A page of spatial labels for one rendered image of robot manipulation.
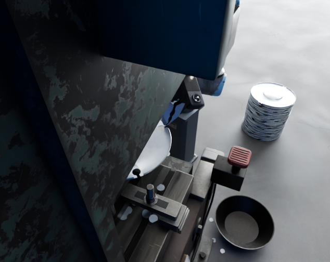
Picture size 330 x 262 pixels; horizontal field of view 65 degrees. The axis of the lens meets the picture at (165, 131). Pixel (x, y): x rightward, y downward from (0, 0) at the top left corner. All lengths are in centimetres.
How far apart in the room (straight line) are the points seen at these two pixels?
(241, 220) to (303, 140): 84
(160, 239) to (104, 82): 48
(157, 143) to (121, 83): 47
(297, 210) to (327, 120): 93
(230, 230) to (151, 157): 88
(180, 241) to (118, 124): 51
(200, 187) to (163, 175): 13
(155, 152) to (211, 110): 147
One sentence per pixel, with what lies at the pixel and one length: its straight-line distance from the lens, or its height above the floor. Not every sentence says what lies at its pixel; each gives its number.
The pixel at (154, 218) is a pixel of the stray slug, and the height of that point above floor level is 71.
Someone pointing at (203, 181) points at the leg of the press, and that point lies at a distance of 84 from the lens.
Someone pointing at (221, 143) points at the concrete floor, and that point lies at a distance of 188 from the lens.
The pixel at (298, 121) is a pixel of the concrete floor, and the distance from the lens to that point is 225.
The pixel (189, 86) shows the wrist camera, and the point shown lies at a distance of 68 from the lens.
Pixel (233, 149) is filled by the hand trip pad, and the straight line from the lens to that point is 78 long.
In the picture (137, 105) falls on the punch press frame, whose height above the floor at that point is 111.
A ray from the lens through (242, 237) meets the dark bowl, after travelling 150.
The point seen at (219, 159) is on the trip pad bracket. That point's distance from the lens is 82.
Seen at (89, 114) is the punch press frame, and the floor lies 116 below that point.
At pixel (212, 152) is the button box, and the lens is 94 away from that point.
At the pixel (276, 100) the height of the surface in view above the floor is 31.
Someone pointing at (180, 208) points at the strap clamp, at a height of 75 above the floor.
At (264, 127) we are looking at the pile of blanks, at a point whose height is 13.
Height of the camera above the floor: 131
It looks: 43 degrees down
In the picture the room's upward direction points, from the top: straight up
